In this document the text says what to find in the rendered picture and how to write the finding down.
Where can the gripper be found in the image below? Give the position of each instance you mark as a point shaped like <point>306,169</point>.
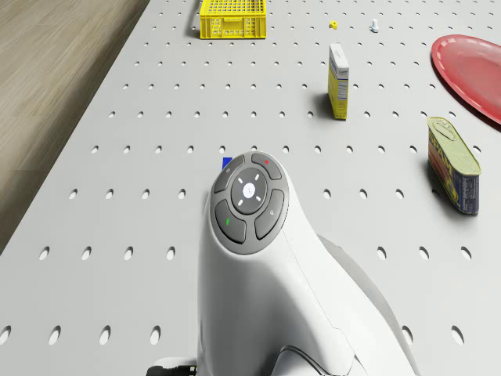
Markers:
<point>172,368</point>

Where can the yellow basket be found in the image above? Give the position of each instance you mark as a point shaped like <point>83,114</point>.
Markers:
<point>233,23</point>

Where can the flat-sided can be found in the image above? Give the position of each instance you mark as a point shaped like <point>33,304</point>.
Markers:
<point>454,168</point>

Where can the red plate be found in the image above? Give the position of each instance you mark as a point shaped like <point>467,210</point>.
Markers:
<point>473,70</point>

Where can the small white bottle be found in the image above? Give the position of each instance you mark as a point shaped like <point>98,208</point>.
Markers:
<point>374,26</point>

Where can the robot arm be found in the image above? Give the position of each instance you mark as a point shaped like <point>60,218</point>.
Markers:
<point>270,297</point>

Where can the small yellow block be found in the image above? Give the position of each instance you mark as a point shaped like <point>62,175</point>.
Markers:
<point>333,25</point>

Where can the yellow and white box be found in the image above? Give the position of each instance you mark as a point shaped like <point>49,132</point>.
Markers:
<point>339,86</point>

